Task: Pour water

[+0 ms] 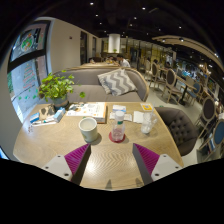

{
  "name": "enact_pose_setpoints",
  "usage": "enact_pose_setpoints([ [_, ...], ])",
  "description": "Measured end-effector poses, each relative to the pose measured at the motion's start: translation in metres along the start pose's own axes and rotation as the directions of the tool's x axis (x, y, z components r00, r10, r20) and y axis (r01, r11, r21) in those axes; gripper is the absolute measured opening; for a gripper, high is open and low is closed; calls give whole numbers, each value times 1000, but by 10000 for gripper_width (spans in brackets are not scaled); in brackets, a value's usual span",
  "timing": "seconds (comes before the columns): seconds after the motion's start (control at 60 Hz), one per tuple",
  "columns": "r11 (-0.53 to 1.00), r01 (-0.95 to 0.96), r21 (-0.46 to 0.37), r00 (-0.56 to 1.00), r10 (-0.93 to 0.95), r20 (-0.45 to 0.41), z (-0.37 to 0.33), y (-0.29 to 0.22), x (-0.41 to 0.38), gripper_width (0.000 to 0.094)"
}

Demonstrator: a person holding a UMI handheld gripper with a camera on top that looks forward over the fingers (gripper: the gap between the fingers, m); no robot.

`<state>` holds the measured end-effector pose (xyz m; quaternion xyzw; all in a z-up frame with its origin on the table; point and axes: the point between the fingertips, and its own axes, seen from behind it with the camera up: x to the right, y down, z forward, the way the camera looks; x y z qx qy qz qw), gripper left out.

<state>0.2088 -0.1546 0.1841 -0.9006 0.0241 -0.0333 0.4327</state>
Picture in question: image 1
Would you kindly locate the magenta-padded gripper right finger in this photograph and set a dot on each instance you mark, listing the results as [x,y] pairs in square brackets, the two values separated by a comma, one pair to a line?
[163,166]

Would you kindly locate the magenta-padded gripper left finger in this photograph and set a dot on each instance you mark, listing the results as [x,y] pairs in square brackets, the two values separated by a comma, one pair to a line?
[61,166]

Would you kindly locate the clear plastic bottle white cap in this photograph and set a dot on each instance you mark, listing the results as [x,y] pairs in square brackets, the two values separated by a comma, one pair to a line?
[118,130]

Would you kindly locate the dark grey tufted chair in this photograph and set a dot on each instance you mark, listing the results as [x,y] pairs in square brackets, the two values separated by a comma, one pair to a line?
[178,128]

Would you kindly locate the white ceramic mug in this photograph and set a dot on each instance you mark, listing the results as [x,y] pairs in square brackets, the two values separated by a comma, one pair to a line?
[88,131]

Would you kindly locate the clear plastic cup with straw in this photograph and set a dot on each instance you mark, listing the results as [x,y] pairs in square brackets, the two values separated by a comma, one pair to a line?
[147,125]

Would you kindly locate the light blue tissue box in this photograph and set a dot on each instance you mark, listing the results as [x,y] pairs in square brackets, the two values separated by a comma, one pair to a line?
[60,114]

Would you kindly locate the flat round red coaster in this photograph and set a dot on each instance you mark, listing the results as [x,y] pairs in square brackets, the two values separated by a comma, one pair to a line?
[115,141]

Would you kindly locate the white paper napkin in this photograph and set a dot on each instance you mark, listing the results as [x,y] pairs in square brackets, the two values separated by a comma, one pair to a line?
[138,117]

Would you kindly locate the blue white small pack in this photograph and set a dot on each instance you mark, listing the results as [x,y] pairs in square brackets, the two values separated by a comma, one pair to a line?
[34,117]

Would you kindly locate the brown cardboard holder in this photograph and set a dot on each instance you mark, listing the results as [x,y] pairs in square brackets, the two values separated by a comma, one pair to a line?
[47,111]

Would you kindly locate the printed paper menu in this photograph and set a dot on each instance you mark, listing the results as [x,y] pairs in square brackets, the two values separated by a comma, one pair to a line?
[78,109]

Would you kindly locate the yellow table card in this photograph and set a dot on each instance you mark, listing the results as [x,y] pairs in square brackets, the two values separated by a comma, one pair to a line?
[146,107]

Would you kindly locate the white box with orange print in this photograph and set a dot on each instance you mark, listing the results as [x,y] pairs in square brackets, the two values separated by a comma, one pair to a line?
[99,113]

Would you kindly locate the white blue tissue pack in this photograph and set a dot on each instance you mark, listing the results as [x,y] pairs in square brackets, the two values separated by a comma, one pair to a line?
[119,108]

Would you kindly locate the green potted plant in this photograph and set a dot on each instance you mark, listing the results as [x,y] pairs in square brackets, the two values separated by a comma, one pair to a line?
[56,86]

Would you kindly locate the grey curved sofa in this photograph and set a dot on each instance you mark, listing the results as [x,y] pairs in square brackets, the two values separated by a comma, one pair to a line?
[90,91]

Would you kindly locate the group of round-back chairs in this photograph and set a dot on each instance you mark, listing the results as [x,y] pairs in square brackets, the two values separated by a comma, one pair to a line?
[171,78]

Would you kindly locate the grey white chevron pillow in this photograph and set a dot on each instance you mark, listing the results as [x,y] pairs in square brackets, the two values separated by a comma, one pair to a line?
[116,81]

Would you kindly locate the dark framed decorated window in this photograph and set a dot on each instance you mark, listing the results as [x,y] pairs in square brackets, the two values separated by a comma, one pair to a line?
[28,70]

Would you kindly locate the person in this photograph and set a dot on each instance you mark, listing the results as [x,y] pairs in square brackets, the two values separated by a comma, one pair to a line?
[124,61]
[110,59]

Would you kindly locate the white round pillar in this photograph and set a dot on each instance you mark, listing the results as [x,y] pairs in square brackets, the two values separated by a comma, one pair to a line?
[114,43]

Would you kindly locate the group of ceiling spotlights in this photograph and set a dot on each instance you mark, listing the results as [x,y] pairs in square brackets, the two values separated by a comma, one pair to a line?
[143,8]

